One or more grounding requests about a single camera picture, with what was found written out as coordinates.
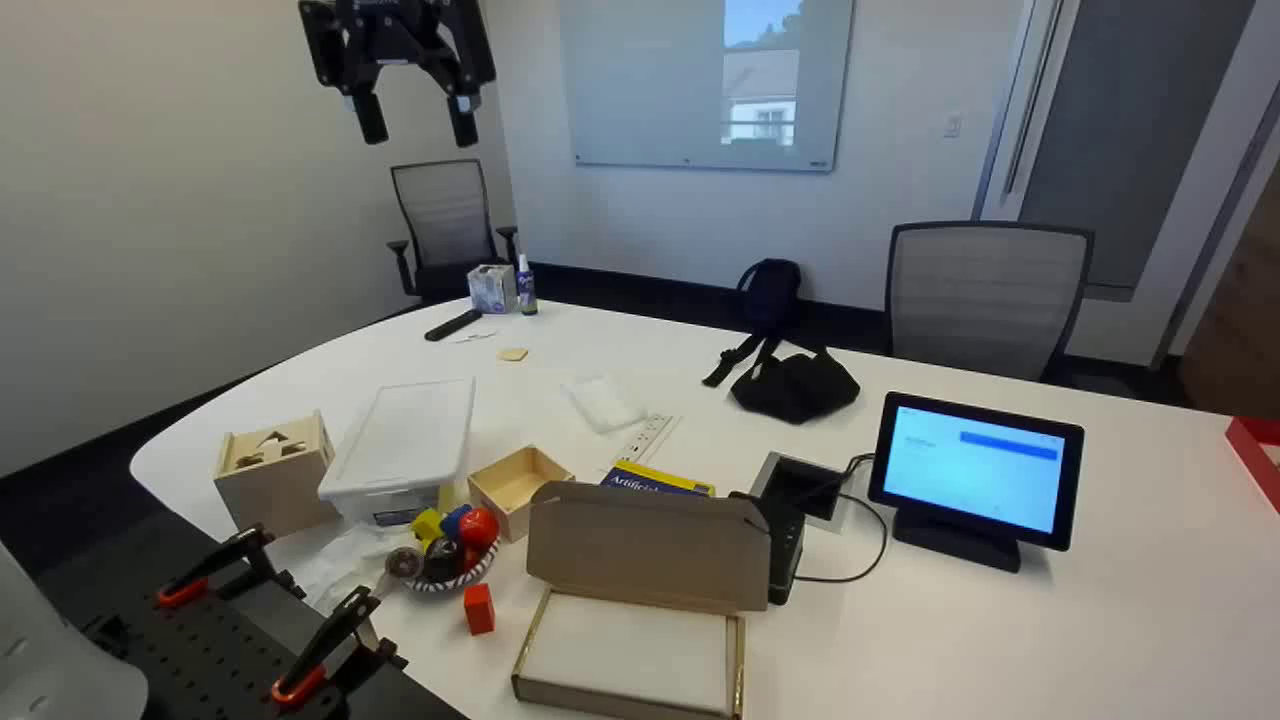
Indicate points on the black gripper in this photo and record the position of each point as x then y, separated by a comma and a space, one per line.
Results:
392, 27

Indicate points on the orange block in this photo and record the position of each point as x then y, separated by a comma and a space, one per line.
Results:
477, 609

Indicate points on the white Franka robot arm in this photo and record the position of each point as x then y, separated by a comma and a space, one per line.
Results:
53, 654

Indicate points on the clear tissue box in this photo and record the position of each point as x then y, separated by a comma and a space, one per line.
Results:
488, 287

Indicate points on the wooden shape sorter box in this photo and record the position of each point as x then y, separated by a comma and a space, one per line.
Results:
274, 474

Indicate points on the small open wooden box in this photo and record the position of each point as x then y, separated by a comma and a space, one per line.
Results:
523, 486

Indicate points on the blue toy block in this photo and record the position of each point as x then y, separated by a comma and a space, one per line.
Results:
459, 515

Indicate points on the yellow toy block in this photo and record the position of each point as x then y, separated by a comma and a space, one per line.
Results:
427, 526

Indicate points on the open cardboard box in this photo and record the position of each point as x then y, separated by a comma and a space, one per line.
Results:
640, 601

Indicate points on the black electronic box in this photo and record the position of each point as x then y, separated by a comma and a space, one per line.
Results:
788, 515

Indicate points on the grey mesh chair with armrests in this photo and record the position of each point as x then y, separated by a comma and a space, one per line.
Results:
445, 220

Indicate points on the small spray bottle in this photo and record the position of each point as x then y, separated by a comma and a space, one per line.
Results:
524, 287

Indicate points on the black remote control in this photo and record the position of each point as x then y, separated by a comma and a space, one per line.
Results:
455, 327

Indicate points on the yellow sticky note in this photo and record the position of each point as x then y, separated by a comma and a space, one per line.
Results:
515, 352

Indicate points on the glass whiteboard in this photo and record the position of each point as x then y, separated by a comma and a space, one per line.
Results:
706, 81

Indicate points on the white lidded plastic bin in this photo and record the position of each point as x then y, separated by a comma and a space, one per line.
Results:
400, 446

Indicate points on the dark backpack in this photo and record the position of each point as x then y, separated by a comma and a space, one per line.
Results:
768, 292

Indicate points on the red toy ball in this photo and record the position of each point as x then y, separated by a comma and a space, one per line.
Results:
477, 528

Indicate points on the blue and yellow book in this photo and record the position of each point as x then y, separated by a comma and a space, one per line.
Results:
653, 477

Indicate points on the black toy ball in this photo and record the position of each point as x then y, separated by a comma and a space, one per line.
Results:
442, 563

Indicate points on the clear toy bowl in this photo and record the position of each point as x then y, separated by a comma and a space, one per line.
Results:
445, 586

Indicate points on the black orange clamp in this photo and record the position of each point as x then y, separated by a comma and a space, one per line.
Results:
327, 654
220, 567

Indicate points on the black mounting plate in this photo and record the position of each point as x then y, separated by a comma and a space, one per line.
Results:
200, 666

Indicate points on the grey mesh office chair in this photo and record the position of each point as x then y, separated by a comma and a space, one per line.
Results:
986, 296

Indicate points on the black tablet on stand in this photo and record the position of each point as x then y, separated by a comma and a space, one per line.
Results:
978, 470

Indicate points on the glass door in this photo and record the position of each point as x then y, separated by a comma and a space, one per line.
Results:
1132, 134

